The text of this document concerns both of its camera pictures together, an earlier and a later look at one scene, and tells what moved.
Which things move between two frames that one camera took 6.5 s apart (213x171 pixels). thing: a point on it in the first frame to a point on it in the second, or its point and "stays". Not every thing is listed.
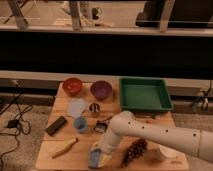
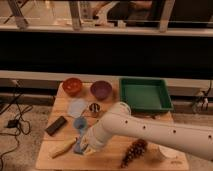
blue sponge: x=93 y=158 to x=78 y=146
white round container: x=170 y=153 stays
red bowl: x=72 y=86 stays
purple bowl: x=101 y=89 stays
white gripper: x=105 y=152 to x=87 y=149
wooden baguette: x=61 y=148 stays
